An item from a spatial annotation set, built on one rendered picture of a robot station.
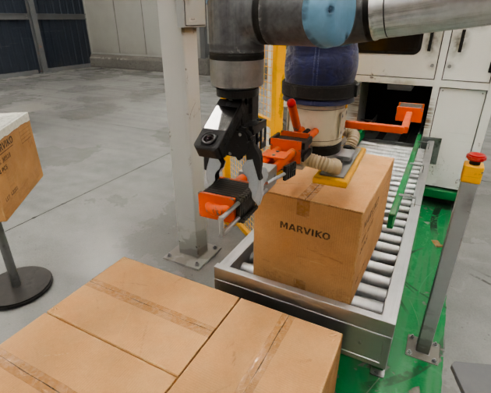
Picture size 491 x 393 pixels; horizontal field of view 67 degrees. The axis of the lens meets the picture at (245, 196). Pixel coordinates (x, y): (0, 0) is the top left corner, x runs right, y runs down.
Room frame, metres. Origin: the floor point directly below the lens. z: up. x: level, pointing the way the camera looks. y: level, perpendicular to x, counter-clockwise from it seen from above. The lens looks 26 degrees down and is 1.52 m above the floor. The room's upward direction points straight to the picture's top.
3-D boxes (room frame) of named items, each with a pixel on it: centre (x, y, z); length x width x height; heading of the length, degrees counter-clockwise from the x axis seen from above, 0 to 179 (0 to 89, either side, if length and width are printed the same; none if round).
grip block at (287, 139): (0.95, -0.12, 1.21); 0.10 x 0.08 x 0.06; 65
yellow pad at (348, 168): (1.14, -0.31, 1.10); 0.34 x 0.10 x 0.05; 155
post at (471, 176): (1.38, -0.90, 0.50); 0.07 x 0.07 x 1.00; 63
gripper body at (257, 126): (0.66, 0.01, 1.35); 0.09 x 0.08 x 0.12; 154
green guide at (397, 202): (2.33, -1.13, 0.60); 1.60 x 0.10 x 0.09; 153
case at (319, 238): (1.43, -0.35, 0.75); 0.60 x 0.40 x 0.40; 151
